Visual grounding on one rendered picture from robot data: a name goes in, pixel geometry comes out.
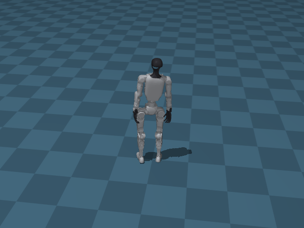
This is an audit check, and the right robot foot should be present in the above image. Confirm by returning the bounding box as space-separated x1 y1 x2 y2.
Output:
155 154 162 162

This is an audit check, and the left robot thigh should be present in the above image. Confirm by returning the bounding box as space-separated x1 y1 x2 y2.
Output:
136 107 146 140

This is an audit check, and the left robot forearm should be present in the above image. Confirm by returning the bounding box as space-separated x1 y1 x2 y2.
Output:
133 92 141 111

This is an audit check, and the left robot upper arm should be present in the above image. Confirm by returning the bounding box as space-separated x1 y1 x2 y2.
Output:
136 75 147 97

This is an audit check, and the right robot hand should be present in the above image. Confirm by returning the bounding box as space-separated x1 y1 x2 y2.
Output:
164 108 172 123

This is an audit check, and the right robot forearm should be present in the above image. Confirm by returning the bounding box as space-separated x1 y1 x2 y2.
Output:
166 96 172 111

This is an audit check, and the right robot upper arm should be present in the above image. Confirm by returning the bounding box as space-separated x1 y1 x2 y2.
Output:
164 76 172 97

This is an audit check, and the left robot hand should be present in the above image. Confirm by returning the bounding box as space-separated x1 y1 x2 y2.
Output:
133 109 139 124

